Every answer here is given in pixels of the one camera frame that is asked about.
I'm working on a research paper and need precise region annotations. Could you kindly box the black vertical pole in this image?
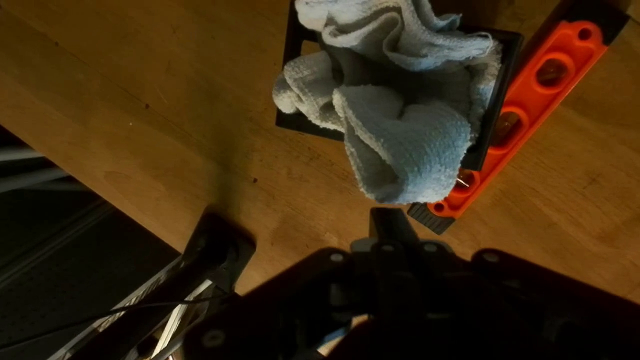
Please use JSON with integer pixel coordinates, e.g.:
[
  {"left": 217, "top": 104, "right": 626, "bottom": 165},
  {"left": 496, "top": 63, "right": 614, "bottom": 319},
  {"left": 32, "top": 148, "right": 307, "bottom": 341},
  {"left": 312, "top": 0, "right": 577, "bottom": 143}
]
[{"left": 66, "top": 211, "right": 258, "bottom": 360}]

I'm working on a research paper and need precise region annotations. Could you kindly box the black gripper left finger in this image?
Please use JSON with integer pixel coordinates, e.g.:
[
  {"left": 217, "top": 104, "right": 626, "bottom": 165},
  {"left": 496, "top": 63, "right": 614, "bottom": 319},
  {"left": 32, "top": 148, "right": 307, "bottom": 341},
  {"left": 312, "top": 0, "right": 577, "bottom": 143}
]
[{"left": 367, "top": 206, "right": 397, "bottom": 270}]

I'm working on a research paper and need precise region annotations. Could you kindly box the black perforated box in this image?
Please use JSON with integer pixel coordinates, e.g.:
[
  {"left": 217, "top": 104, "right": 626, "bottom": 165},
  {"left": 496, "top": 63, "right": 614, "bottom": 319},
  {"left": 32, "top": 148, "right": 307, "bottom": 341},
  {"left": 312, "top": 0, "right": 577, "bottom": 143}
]
[{"left": 274, "top": 11, "right": 526, "bottom": 173}]

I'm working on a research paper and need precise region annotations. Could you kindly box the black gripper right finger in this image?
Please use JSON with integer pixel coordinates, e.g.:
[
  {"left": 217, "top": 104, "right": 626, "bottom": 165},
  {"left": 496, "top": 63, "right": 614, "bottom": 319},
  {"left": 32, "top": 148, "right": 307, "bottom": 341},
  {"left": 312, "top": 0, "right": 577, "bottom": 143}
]
[{"left": 393, "top": 206, "right": 424, "bottom": 270}]

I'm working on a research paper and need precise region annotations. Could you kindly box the orange spirit level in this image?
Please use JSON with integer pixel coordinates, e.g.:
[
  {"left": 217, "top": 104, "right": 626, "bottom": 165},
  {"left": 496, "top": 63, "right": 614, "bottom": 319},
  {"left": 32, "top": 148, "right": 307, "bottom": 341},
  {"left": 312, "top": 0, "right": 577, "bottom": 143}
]
[{"left": 405, "top": 19, "right": 610, "bottom": 236}]

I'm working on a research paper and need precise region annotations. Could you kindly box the blue-grey cloth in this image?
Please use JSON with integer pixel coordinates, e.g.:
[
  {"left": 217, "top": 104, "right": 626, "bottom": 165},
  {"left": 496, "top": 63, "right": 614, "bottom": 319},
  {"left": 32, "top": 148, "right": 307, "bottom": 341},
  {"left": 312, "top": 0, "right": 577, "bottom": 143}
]
[{"left": 270, "top": 0, "right": 503, "bottom": 206}]

